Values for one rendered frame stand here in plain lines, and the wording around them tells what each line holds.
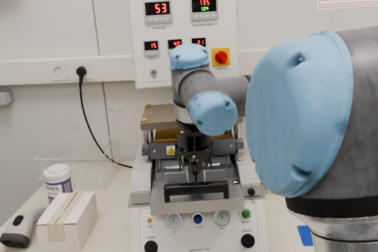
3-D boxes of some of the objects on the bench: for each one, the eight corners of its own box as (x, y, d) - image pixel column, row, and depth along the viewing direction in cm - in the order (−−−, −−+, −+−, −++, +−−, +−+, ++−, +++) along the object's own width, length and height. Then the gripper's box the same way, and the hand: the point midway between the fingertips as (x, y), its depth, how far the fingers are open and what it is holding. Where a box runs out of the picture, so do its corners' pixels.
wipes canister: (55, 199, 142) (49, 161, 138) (79, 199, 141) (73, 161, 137) (45, 212, 134) (37, 172, 129) (69, 212, 133) (62, 172, 128)
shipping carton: (63, 216, 131) (59, 192, 128) (100, 216, 129) (97, 191, 127) (36, 251, 113) (31, 224, 111) (80, 252, 112) (75, 224, 109)
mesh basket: (63, 166, 171) (58, 138, 168) (122, 165, 168) (118, 136, 164) (38, 190, 150) (32, 159, 146) (105, 190, 146) (100, 158, 143)
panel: (140, 285, 97) (136, 207, 99) (262, 277, 97) (256, 199, 100) (139, 287, 95) (136, 207, 97) (264, 279, 95) (257, 199, 98)
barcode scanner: (33, 215, 133) (29, 193, 130) (55, 215, 132) (52, 193, 130) (-1, 253, 113) (-6, 228, 111) (25, 253, 112) (20, 229, 110)
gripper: (171, 131, 79) (178, 202, 92) (216, 128, 79) (216, 199, 92) (170, 106, 86) (177, 175, 99) (212, 103, 86) (213, 172, 99)
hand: (195, 174), depth 97 cm, fingers closed, pressing on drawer
